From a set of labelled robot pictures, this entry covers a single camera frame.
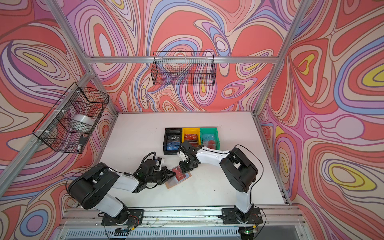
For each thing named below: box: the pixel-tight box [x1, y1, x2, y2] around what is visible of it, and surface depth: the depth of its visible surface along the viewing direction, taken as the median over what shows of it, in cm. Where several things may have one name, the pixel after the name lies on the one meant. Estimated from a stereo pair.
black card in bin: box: [167, 135, 181, 142], surface depth 104 cm
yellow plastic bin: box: [182, 127, 201, 146], surface depth 101 cm
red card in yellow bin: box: [184, 134, 198, 141], surface depth 104 cm
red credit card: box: [172, 166, 186, 182], surface depth 88 cm
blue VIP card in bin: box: [166, 141, 181, 151], surface depth 100 cm
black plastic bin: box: [163, 128, 183, 155], surface depth 103 cm
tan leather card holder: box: [164, 166, 192, 189], surface depth 88 cm
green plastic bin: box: [200, 127, 220, 151], surface depth 103 cm
